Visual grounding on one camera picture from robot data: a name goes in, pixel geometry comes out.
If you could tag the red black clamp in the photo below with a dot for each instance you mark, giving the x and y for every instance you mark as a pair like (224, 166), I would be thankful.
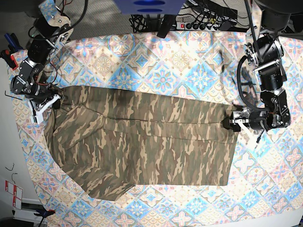
(13, 46)

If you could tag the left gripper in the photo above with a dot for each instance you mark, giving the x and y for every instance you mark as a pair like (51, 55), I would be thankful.
(240, 120)

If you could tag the white power strip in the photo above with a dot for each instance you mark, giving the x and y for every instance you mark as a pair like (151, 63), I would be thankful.
(188, 26)

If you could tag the red white label card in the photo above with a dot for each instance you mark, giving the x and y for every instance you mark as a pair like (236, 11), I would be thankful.
(13, 195)

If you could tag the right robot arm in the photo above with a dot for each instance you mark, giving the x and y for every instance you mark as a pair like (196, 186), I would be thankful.
(51, 30)

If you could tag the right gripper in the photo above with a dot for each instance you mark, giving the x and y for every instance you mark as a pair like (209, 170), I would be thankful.
(37, 110)

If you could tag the black blue clamp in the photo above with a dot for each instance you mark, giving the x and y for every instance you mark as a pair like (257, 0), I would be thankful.
(43, 213)

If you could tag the patterned tile tablecloth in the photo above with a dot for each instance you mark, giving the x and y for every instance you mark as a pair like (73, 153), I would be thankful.
(265, 181)

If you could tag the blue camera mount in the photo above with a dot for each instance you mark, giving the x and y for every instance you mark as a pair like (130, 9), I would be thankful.
(170, 7)

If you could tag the camouflage T-shirt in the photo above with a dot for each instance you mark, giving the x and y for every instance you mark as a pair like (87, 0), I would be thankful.
(110, 140)

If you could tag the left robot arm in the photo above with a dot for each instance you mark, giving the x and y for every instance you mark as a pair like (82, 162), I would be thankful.
(268, 20)

